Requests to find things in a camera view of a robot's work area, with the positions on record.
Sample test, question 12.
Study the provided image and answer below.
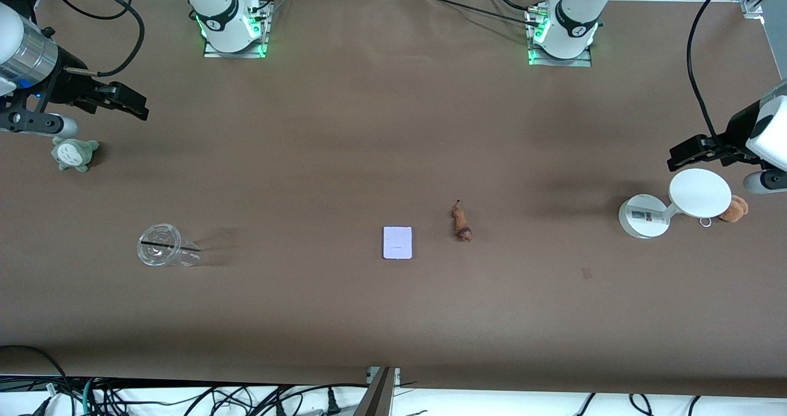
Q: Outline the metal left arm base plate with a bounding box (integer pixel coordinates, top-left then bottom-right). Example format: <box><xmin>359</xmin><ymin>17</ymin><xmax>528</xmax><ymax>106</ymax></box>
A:
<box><xmin>528</xmin><ymin>10</ymin><xmax>593</xmax><ymax>68</ymax></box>

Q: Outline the black cable with plug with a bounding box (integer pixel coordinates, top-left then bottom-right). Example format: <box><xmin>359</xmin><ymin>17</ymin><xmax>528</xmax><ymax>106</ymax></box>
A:
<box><xmin>258</xmin><ymin>382</ymin><xmax>370</xmax><ymax>416</ymax></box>

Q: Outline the grey Totoro plush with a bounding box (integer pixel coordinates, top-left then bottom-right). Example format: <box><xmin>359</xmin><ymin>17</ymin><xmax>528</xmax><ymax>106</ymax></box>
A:
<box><xmin>51</xmin><ymin>136</ymin><xmax>100</xmax><ymax>173</ymax></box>

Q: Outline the brown table cover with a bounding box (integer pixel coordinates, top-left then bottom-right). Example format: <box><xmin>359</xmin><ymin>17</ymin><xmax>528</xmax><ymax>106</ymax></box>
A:
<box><xmin>0</xmin><ymin>0</ymin><xmax>787</xmax><ymax>398</ymax></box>

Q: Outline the brown lion statue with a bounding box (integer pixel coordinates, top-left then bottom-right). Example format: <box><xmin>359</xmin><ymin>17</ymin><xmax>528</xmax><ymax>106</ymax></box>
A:
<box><xmin>451</xmin><ymin>199</ymin><xmax>474</xmax><ymax>243</ymax></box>

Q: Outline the grey metal post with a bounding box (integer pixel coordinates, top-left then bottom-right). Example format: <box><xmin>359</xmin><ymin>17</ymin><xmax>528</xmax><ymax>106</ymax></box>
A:
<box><xmin>354</xmin><ymin>367</ymin><xmax>401</xmax><ymax>416</ymax></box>

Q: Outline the clear plastic cup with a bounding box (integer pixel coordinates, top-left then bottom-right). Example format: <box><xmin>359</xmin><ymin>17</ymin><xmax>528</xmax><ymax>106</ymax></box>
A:
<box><xmin>136</xmin><ymin>223</ymin><xmax>202</xmax><ymax>267</ymax></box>

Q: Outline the black looped cable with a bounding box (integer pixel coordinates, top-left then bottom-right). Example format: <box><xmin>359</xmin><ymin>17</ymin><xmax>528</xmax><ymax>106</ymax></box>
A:
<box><xmin>0</xmin><ymin>345</ymin><xmax>68</xmax><ymax>398</ymax></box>

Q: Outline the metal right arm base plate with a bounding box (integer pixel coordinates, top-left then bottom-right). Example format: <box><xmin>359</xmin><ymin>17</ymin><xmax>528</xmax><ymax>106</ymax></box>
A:
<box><xmin>203</xmin><ymin>1</ymin><xmax>269</xmax><ymax>59</ymax></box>

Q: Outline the long black cable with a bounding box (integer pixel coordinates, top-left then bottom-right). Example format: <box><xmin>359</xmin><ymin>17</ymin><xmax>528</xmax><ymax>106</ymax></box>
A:
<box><xmin>420</xmin><ymin>0</ymin><xmax>542</xmax><ymax>29</ymax></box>

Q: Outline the white square card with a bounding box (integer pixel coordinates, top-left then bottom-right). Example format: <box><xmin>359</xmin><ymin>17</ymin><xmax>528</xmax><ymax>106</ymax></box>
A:
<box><xmin>382</xmin><ymin>226</ymin><xmax>414</xmax><ymax>261</ymax></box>

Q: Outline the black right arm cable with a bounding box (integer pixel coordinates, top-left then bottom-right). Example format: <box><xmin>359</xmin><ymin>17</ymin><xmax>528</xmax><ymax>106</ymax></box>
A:
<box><xmin>61</xmin><ymin>0</ymin><xmax>146</xmax><ymax>77</ymax></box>

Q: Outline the brown bear keychain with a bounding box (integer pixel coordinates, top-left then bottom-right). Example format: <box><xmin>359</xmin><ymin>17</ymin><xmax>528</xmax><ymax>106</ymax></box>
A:
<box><xmin>699</xmin><ymin>195</ymin><xmax>749</xmax><ymax>228</ymax></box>

